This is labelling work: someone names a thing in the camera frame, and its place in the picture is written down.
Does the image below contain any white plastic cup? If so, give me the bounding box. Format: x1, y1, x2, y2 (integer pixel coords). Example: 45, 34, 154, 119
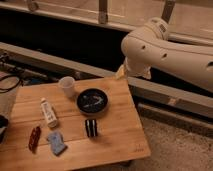
58, 76, 75, 98

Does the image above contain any black and white striped eraser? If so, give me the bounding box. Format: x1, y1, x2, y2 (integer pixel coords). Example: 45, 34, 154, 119
85, 119, 98, 137

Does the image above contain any black round bowl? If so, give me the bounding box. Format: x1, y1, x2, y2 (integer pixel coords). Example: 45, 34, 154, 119
77, 88, 108, 115

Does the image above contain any dark object at left edge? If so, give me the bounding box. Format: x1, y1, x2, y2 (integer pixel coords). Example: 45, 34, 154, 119
0, 115, 9, 143

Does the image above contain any black cable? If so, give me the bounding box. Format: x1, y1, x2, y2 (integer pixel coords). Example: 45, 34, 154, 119
0, 74, 24, 94

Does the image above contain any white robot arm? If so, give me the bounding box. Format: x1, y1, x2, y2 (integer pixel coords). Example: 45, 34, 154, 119
116, 17, 213, 92

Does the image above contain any white glue tube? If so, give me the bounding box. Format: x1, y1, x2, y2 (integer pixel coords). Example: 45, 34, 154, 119
41, 98, 58, 128

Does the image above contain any wooden table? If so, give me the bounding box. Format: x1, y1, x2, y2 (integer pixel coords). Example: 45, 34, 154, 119
0, 78, 150, 171

